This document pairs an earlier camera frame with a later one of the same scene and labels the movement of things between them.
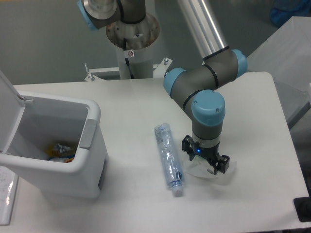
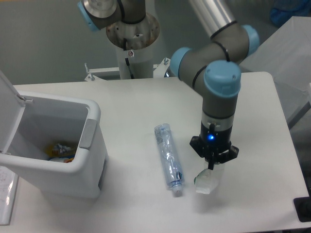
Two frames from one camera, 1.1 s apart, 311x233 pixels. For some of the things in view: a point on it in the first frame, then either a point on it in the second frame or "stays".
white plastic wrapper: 199,166 → 206,180
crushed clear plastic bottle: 164,140 stays
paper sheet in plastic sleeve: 8,181 stays
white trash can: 46,120 stays
